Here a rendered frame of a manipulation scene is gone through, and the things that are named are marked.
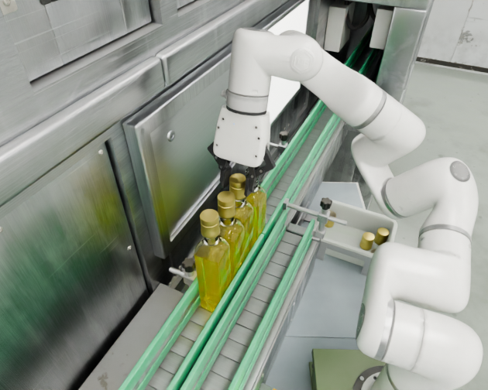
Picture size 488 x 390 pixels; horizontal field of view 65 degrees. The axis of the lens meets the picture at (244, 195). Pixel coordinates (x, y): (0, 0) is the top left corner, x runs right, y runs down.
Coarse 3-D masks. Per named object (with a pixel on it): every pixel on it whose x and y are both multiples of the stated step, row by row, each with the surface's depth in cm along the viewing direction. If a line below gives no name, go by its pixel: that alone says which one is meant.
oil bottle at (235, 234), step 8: (232, 224) 76; (240, 224) 78; (224, 232) 76; (232, 232) 76; (240, 232) 78; (232, 240) 76; (240, 240) 80; (232, 248) 77; (240, 248) 81; (232, 256) 79; (240, 256) 83; (232, 264) 81; (240, 264) 85; (232, 272) 83
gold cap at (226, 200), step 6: (222, 192) 73; (228, 192) 73; (222, 198) 72; (228, 198) 72; (234, 198) 72; (222, 204) 72; (228, 204) 72; (234, 204) 73; (222, 210) 73; (228, 210) 73; (234, 210) 74; (222, 216) 74; (228, 216) 74
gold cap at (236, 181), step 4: (232, 176) 77; (236, 176) 77; (240, 176) 77; (244, 176) 77; (232, 180) 76; (236, 180) 76; (240, 180) 76; (244, 180) 76; (232, 184) 76; (236, 184) 76; (240, 184) 76; (244, 184) 76; (232, 188) 77; (236, 188) 76; (240, 188) 76; (244, 188) 77; (232, 192) 77; (236, 192) 77; (240, 192) 77; (244, 192) 78; (236, 196) 78; (240, 196) 78; (244, 196) 78
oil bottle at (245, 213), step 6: (246, 204) 81; (240, 210) 80; (246, 210) 81; (252, 210) 83; (234, 216) 80; (240, 216) 80; (246, 216) 81; (252, 216) 84; (246, 222) 81; (252, 222) 85; (246, 228) 83; (252, 228) 86; (246, 234) 84; (252, 234) 88; (246, 240) 85; (252, 240) 89; (246, 246) 87; (252, 246) 91; (246, 252) 88
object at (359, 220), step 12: (336, 204) 118; (348, 204) 118; (336, 216) 121; (348, 216) 119; (360, 216) 117; (372, 216) 115; (384, 216) 114; (336, 228) 120; (348, 228) 120; (360, 228) 119; (372, 228) 117; (396, 228) 110; (324, 240) 107; (336, 240) 116; (348, 240) 116; (360, 240) 116; (360, 252) 104
